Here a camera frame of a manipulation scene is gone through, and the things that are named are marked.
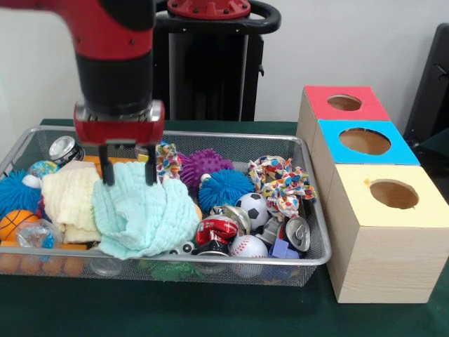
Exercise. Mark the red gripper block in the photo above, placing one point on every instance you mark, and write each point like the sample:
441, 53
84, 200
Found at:
119, 130

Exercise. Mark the mint green knitted cloth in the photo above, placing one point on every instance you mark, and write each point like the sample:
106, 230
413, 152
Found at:
144, 214

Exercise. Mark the cream knitted cloth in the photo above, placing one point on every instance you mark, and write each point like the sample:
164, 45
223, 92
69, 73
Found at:
70, 200

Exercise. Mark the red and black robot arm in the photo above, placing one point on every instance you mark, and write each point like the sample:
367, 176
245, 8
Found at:
105, 49

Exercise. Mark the shallow clear mesh bin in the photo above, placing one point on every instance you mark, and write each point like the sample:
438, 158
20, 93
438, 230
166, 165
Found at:
312, 210

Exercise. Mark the wooden box with three holes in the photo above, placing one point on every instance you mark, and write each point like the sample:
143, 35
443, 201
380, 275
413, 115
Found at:
379, 246

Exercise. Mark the silver topped dark can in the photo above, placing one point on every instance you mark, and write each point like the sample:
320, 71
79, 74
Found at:
64, 149

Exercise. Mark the purple spiky toy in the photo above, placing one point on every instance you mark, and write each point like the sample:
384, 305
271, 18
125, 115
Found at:
205, 167

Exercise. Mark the small blue spiky ball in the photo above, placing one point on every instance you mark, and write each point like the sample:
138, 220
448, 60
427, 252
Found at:
224, 189

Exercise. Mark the red crushed can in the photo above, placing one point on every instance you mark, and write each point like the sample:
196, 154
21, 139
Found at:
216, 230

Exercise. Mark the blue spiky ball with eyes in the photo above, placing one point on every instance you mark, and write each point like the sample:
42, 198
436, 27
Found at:
15, 191

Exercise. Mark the orange toy basketball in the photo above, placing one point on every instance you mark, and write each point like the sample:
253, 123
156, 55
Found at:
15, 225

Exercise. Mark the small soccer ball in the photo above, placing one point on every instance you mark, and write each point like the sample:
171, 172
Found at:
252, 209

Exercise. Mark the white toy baseball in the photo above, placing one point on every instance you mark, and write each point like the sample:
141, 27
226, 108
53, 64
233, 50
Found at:
248, 247

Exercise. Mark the dark green table cloth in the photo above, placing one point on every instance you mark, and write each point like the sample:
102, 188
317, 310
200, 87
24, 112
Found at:
210, 309

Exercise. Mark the silver crushed can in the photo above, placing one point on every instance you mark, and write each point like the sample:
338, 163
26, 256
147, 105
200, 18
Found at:
298, 234

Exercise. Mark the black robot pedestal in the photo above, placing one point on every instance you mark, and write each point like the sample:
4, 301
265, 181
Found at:
210, 70

